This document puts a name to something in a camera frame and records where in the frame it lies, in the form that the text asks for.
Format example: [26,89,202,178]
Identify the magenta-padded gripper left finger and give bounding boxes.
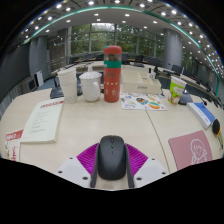
[54,142,101,189]

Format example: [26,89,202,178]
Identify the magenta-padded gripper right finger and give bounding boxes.
[124,143,169,189]

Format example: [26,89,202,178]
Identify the black computer mouse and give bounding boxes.
[96,134,128,181]

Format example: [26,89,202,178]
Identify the pink mouse pad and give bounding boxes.
[167,129,214,171]

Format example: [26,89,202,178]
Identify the cream paper booklet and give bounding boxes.
[20,97,65,144]

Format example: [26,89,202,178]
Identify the colourful sticker sheet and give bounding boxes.
[119,92,169,111]

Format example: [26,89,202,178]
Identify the white lidded mug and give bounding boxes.
[78,71,103,103]

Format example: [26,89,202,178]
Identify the beige cardboard box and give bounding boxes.
[121,69,162,95]

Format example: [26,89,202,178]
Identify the white paper cup stack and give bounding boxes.
[56,67,79,104]

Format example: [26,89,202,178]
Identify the red and white magazine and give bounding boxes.
[4,128,24,162]

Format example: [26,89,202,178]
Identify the green printed paper cup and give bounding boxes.
[167,75,188,106]

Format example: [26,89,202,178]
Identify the black desk conference unit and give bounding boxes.
[178,89,194,106]

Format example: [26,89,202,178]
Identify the blue and white book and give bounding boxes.
[185,101,217,130]

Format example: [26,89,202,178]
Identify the red bottle with green band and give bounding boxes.
[103,45,123,104]

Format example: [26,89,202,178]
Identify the grey box appliance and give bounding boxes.
[27,78,38,93]

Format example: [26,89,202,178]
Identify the long curved conference desk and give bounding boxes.
[49,59,224,104]

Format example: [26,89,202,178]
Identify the white upright appliance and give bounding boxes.
[34,69,45,88]

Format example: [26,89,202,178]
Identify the dark office chairs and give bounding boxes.
[69,52,223,88]

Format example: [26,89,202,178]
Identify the ceiling lights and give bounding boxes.
[19,0,224,78]

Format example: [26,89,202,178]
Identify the black microphone with orange ring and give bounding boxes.
[211,118,224,149]

